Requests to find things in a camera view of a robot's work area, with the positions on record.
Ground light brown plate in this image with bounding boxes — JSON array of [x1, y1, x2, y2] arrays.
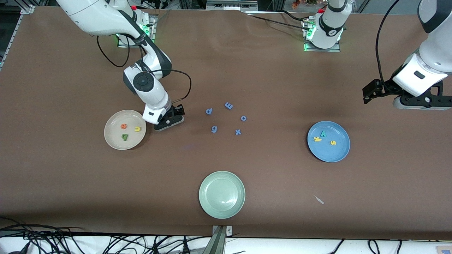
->
[[104, 109, 147, 151]]

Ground brown paper table cover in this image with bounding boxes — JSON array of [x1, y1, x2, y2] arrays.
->
[[0, 6, 452, 241]]

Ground blue plate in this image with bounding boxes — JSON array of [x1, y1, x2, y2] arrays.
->
[[307, 121, 351, 163]]

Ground pale green plate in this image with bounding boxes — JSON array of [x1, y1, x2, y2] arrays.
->
[[198, 171, 246, 219]]

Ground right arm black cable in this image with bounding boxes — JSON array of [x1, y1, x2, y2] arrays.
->
[[96, 34, 192, 103]]

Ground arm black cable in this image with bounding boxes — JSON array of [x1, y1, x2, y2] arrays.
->
[[96, 34, 192, 103], [376, 0, 399, 83]]

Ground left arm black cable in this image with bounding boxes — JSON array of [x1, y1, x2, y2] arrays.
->
[[376, 0, 399, 83]]

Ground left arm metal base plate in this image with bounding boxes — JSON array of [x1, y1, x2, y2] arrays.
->
[[303, 18, 341, 53]]

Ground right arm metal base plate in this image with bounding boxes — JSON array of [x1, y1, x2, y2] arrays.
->
[[118, 14, 156, 48]]

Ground aluminium frame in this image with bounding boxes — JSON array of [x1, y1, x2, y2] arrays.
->
[[178, 0, 283, 12]]

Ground metal bracket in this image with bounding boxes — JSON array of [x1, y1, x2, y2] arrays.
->
[[202, 225, 233, 254]]

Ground black cable bundle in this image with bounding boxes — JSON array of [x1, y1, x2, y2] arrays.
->
[[0, 217, 212, 254]]

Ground aluminium side rail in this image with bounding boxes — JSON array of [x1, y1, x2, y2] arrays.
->
[[0, 5, 36, 71]]

